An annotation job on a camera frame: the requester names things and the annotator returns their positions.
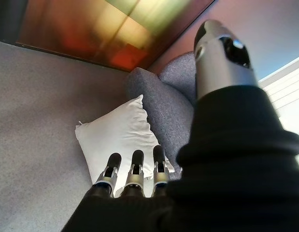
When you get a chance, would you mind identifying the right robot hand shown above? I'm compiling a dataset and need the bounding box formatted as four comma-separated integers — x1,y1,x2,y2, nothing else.
61,19,299,232

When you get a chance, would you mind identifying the white ruffled cushion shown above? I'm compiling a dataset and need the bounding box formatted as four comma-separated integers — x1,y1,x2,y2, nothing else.
75,94,176,194

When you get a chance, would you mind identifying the grey fabric armchair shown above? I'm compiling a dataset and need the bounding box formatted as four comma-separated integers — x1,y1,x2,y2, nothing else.
126,51,198,181

